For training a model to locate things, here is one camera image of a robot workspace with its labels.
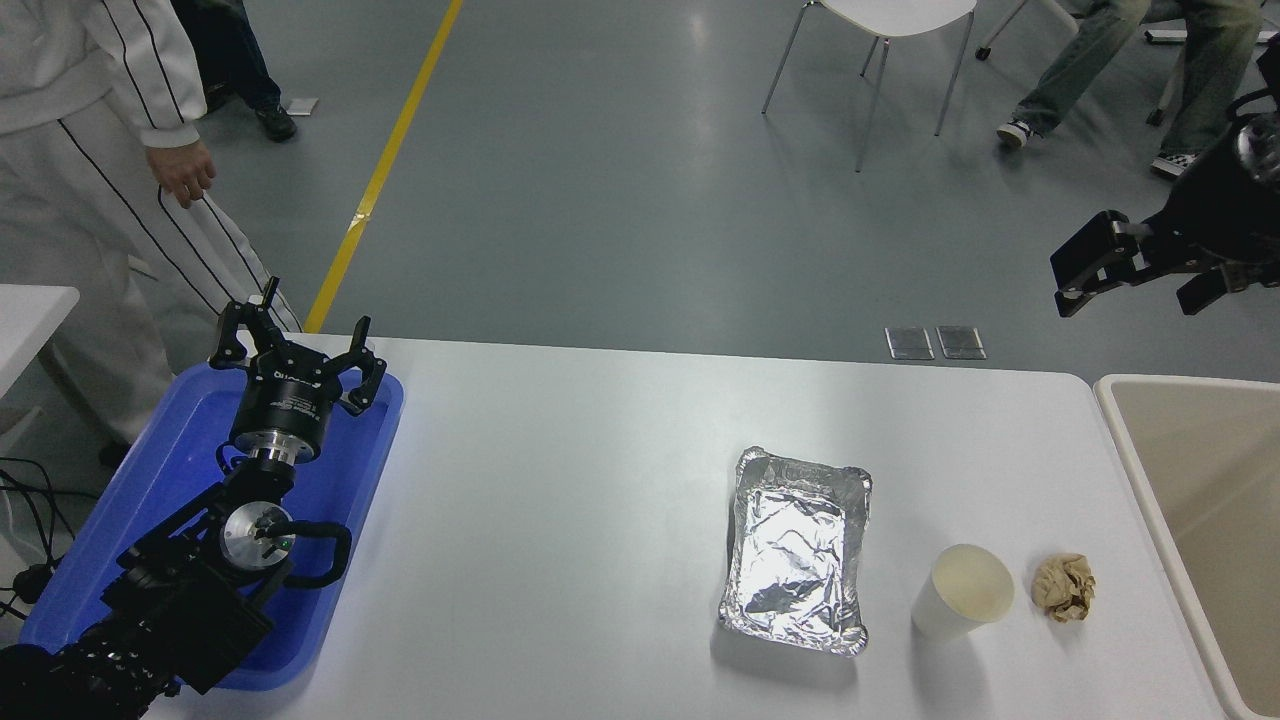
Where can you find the blue plastic tray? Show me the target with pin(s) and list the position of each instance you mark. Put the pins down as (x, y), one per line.
(175, 450)

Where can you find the crumpled tan paper ball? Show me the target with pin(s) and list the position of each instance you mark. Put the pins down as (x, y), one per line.
(1063, 588)

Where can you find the silver foil tray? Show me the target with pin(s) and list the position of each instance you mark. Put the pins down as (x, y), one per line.
(795, 550)

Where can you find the small white table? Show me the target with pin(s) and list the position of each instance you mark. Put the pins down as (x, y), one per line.
(30, 320)

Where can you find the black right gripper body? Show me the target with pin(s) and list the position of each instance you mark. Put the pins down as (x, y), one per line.
(1215, 215)

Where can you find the metal floor socket plate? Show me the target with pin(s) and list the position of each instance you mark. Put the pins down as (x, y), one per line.
(962, 343)
(910, 343)

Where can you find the white chair with metal legs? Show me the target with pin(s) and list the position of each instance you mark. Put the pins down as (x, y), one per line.
(900, 15)

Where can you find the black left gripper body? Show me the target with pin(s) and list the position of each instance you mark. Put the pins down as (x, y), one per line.
(285, 405)

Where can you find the person's hand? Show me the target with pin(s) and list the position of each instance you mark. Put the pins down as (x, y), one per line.
(182, 172)

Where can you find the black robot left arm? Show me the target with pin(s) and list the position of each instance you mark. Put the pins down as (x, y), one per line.
(160, 600)

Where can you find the white table frame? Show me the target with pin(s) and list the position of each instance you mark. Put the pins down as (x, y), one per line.
(1165, 35)

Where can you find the large pale bin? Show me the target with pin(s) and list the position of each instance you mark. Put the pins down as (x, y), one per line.
(1215, 480)

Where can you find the white paper cup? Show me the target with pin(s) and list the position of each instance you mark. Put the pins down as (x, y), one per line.
(935, 615)

